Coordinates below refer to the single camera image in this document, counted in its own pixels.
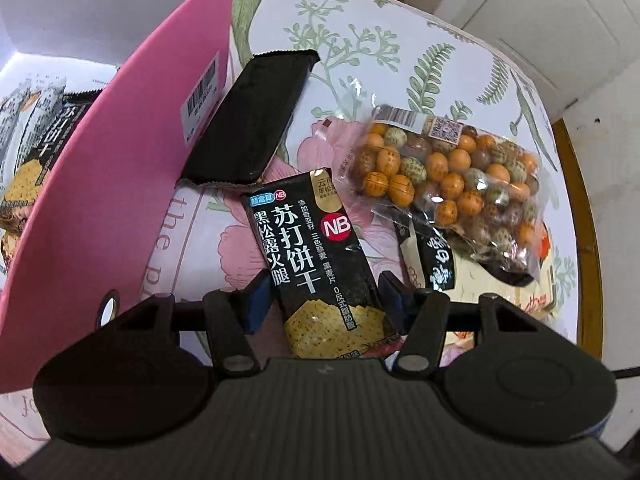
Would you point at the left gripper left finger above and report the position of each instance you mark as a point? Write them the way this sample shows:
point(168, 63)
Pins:
point(230, 317)

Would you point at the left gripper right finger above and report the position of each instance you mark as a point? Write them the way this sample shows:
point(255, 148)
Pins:
point(420, 315)

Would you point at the black soda cracker packet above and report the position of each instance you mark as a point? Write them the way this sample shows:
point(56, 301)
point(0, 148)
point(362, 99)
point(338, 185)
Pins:
point(324, 286)

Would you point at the clear bag coated peanuts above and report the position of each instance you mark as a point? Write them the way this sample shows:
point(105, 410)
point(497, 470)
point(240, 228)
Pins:
point(436, 175)

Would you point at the plain black snack packet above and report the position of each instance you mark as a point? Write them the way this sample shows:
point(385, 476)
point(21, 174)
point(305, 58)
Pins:
point(247, 128)

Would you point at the white snack packet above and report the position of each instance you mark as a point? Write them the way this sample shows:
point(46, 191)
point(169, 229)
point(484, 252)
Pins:
point(26, 115)

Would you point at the cream orange snack packet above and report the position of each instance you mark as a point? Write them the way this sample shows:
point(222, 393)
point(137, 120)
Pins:
point(434, 259)

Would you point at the pink storage box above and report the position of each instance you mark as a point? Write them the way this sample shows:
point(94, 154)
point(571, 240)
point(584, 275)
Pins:
point(96, 220)

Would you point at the floral bed sheet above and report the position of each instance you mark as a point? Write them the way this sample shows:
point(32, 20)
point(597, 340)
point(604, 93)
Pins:
point(371, 52)

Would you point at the white wardrobe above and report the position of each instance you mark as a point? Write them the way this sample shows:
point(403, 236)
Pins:
point(568, 48)

